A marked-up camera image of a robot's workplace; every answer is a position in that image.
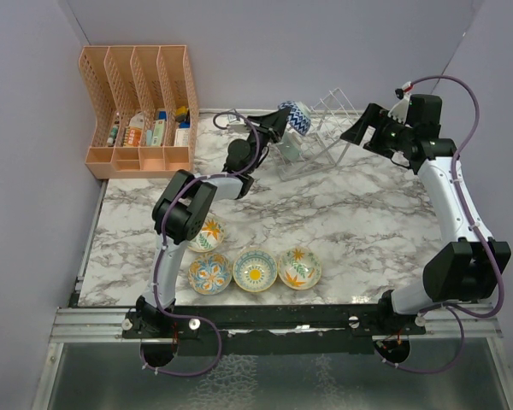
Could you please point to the blue orange floral bowl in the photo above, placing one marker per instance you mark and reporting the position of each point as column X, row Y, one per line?
column 209, row 274

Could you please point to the white wire dish rack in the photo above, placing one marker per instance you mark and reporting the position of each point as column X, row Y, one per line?
column 321, row 148

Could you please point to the aluminium frame rail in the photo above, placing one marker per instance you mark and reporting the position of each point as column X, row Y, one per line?
column 90, row 326

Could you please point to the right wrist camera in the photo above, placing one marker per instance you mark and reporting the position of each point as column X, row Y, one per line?
column 400, row 110

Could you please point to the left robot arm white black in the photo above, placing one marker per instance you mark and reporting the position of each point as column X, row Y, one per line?
column 182, row 208

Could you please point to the small dark bottle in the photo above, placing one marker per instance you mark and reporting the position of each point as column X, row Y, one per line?
column 113, row 134

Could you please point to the white bowl orange leaves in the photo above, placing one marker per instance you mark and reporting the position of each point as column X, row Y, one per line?
column 299, row 268

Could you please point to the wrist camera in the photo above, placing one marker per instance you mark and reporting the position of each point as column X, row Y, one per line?
column 234, row 122
column 400, row 110

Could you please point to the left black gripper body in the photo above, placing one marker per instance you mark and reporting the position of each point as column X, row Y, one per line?
column 265, row 135

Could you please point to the white bowl orange flower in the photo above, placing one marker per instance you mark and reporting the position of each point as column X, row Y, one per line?
column 209, row 237

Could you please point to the orange white box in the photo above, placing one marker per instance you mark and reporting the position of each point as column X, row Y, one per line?
column 134, row 130

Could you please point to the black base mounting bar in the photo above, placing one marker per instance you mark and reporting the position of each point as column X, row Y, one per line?
column 200, row 336

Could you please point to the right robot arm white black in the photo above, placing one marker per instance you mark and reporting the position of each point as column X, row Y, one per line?
column 471, row 260

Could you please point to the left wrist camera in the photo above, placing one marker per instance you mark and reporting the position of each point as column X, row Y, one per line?
column 234, row 122

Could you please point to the white card box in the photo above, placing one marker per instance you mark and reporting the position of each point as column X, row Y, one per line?
column 182, row 135

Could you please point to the yellow black toy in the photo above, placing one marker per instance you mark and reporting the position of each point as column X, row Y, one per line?
column 182, row 114

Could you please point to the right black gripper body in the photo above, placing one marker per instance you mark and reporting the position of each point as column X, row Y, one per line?
column 390, row 134

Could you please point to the peach plastic file organizer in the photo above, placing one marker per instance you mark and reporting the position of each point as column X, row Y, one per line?
column 125, row 79

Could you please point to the mint green box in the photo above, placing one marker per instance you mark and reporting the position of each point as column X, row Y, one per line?
column 154, row 136

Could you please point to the teal green bowl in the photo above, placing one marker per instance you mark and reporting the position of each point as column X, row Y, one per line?
column 289, row 147

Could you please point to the blue yellow sun bowl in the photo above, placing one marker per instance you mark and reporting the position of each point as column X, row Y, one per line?
column 255, row 270

